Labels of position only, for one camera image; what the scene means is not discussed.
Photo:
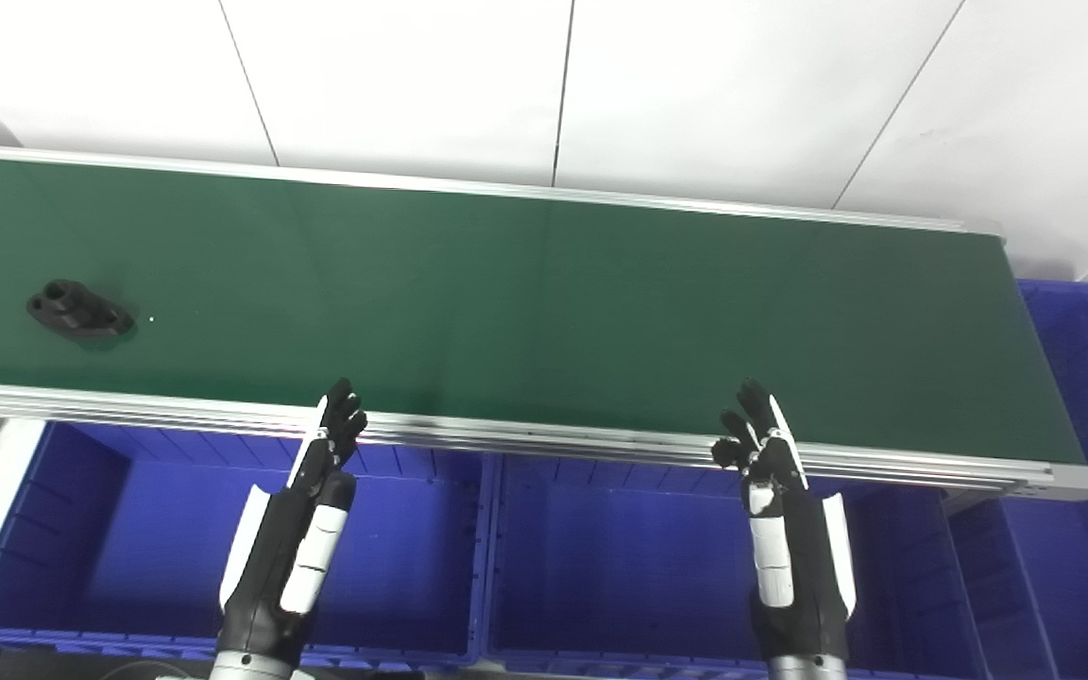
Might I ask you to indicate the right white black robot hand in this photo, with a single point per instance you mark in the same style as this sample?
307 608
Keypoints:
804 567

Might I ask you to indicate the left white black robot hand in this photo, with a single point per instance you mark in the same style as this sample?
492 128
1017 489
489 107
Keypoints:
265 567

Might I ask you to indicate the black flanged machine part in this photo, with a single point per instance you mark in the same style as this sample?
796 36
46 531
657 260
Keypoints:
76 310

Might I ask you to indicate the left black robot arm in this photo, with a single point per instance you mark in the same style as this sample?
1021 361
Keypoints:
249 669

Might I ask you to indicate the blue plastic bin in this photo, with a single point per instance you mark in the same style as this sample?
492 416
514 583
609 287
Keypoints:
147 548
620 567
1082 529

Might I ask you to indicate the green conveyor belt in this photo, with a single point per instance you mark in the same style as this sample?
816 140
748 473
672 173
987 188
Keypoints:
525 302
506 436

